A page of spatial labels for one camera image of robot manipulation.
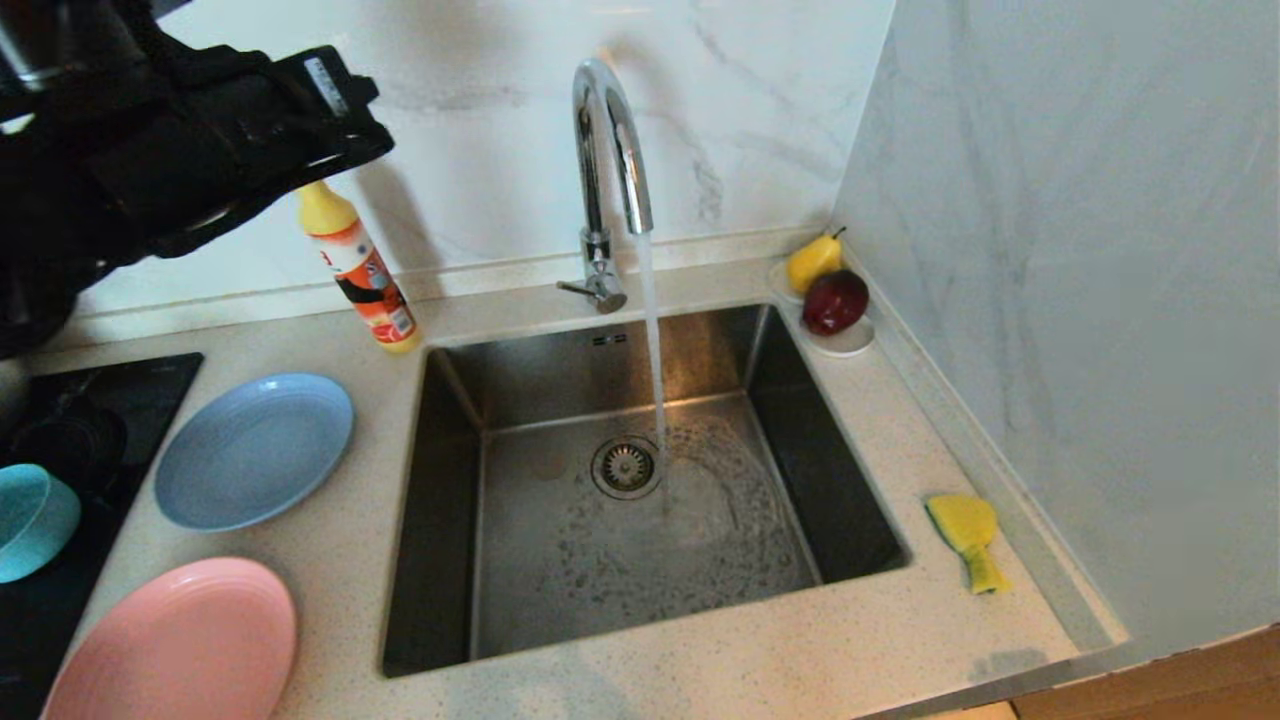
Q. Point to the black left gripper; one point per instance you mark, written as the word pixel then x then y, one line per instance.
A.
pixel 250 130

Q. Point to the orange yellow detergent bottle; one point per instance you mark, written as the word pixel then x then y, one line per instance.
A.
pixel 365 275

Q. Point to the chrome curved faucet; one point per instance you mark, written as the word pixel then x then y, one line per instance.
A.
pixel 592 180

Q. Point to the teal bowl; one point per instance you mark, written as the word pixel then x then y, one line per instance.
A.
pixel 30 520

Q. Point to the yellow green fish-shaped sponge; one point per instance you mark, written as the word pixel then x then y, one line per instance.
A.
pixel 965 520

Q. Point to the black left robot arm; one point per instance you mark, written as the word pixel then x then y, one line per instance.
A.
pixel 50 180

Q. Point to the stainless steel sink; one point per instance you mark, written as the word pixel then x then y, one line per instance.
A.
pixel 560 580

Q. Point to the black glass cooktop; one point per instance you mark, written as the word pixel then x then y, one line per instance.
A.
pixel 130 400

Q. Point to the blue plate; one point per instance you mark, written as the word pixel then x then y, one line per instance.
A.
pixel 255 450

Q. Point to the round metal drain strainer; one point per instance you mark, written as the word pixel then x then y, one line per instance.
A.
pixel 627 467

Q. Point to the pink plate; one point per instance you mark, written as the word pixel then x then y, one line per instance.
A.
pixel 180 640

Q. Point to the yellow pear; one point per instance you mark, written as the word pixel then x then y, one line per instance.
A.
pixel 812 262

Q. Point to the dark red apple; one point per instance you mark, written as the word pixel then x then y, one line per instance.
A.
pixel 835 300

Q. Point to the small white dish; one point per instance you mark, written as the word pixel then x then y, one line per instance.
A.
pixel 845 346

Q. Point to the brown wooden cabinet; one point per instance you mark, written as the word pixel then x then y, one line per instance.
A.
pixel 1200 680

